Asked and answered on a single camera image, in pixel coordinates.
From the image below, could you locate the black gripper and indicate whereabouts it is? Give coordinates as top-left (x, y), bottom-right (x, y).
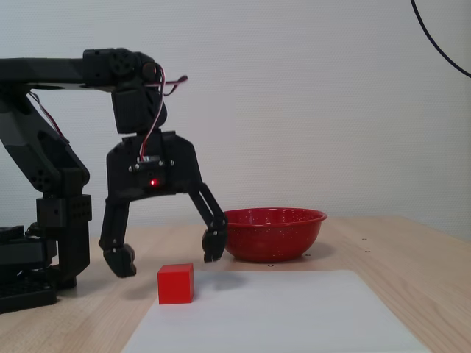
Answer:
top-left (99, 129), bottom-right (229, 279)

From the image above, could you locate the red cube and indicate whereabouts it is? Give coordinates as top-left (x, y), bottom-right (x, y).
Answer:
top-left (157, 263), bottom-right (195, 305)

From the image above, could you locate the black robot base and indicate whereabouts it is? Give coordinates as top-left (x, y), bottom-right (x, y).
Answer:
top-left (0, 224), bottom-right (59, 315)

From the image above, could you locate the red speckled bowl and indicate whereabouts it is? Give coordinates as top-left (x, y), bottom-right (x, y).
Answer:
top-left (222, 207), bottom-right (329, 263)

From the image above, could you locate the white paper sheet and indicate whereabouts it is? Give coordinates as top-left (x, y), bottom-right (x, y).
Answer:
top-left (120, 269), bottom-right (432, 353)

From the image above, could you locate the red white gripper servo wire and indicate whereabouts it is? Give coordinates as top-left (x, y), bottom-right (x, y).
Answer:
top-left (141, 63), bottom-right (189, 163)

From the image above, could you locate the red white arm servo wire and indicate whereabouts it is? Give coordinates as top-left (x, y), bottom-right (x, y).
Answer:
top-left (28, 91), bottom-right (71, 145)

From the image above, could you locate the thin black wall cable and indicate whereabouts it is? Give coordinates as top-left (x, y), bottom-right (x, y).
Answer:
top-left (409, 0), bottom-right (471, 79)

